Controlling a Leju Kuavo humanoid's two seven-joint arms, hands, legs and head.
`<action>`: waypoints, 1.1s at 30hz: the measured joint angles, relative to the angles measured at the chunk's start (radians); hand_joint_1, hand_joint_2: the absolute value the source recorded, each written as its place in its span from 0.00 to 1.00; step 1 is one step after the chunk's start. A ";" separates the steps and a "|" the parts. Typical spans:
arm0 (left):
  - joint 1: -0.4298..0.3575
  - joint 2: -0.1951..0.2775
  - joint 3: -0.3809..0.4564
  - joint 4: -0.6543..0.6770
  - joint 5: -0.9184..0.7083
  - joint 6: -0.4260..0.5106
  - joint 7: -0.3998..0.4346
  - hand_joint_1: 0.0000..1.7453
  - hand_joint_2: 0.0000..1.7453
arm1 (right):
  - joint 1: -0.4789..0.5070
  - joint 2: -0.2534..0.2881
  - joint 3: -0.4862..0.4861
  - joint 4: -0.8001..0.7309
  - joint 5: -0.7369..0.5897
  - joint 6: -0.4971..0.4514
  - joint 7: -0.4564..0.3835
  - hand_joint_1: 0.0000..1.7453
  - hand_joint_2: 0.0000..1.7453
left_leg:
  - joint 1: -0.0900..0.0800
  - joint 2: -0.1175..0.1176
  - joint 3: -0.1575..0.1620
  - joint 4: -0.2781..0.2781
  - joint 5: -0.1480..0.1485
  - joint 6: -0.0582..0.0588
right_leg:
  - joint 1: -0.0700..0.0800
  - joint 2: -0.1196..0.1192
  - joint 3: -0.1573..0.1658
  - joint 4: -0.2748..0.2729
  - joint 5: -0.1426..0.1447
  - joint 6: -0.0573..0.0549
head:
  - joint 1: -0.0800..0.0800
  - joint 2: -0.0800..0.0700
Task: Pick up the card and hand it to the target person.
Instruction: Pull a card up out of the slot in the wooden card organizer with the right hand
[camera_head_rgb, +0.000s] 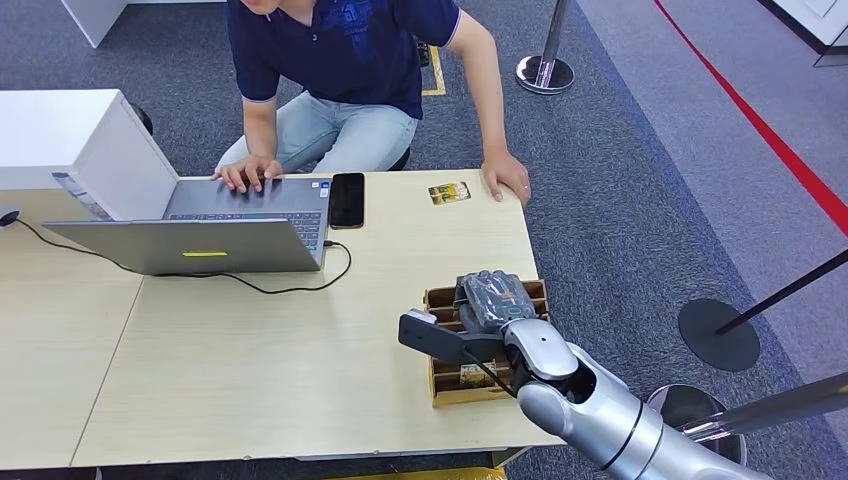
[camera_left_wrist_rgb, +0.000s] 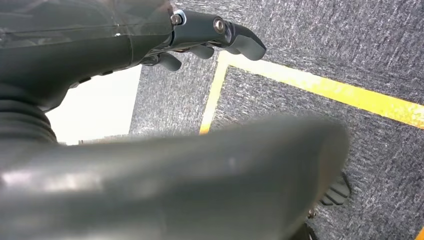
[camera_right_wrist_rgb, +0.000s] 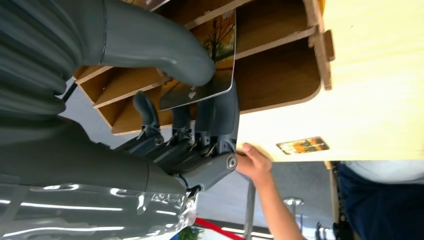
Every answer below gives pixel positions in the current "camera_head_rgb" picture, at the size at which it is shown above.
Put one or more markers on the yellow floor tape mark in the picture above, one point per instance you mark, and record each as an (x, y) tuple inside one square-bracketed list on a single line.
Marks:
[(438, 76)]

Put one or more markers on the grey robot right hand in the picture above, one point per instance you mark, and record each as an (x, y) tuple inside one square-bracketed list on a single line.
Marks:
[(497, 301)]

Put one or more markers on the person's left hand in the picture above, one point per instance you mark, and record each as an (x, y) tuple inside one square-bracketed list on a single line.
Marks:
[(507, 175)]

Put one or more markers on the person's right forearm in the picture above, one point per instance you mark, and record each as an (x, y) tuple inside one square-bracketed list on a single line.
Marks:
[(261, 129)]

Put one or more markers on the dark grey wrist camera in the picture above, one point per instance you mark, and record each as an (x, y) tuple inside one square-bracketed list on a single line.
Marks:
[(434, 339)]

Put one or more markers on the black round wheel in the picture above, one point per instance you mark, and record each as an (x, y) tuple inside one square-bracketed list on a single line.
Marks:
[(144, 119)]

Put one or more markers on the wooden slotted card holder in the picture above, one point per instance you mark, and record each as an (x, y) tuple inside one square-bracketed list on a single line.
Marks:
[(445, 391)]

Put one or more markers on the person's left forearm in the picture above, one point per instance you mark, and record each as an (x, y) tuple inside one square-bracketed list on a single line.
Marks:
[(491, 106)]

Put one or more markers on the person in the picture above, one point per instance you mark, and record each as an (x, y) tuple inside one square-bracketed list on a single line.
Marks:
[(358, 53)]

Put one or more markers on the red floor tape line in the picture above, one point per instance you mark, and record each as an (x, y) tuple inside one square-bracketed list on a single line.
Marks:
[(768, 136)]

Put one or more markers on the chrome stanchion with round base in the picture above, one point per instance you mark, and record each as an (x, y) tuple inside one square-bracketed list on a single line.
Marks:
[(782, 405), (545, 73)]

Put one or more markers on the black plug adapter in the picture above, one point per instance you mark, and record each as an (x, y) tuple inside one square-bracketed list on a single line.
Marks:
[(8, 216)]

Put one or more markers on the black smartphone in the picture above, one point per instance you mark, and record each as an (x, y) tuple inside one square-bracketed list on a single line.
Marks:
[(347, 200)]

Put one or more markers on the yellow green card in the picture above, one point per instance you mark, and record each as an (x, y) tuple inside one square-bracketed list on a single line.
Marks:
[(476, 375), (449, 193)]

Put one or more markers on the person's right hand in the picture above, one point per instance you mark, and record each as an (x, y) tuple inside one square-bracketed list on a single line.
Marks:
[(248, 172)]

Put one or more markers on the black stanchion with round base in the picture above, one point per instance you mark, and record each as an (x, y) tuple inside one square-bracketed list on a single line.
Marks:
[(719, 338)]

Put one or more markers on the white counter with dark base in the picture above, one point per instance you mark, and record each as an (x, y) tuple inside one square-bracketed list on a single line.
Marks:
[(811, 20)]

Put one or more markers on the white box cabinet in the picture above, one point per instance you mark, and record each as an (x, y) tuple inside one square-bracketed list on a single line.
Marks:
[(53, 132)]

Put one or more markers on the grey laptop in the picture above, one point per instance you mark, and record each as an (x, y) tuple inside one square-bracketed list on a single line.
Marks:
[(199, 245)]

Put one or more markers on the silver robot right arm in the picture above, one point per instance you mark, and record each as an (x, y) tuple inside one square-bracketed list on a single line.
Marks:
[(596, 404)]

